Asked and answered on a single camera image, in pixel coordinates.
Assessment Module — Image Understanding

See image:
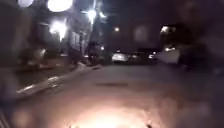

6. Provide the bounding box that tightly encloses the white car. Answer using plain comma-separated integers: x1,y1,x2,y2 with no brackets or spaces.
111,52,129,64

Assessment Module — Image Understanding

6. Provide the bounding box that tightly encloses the dark asphalt road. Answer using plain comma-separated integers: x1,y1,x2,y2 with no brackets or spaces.
6,61,224,128

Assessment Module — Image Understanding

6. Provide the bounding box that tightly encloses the building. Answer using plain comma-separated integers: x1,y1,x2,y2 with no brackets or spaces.
31,0,96,64

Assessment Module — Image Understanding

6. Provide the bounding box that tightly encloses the pale vehicle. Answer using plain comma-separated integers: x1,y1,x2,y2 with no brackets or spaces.
155,48,183,65

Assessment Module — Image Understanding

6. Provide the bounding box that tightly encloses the pale concrete kerb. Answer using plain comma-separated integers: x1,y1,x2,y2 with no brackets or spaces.
14,63,91,97

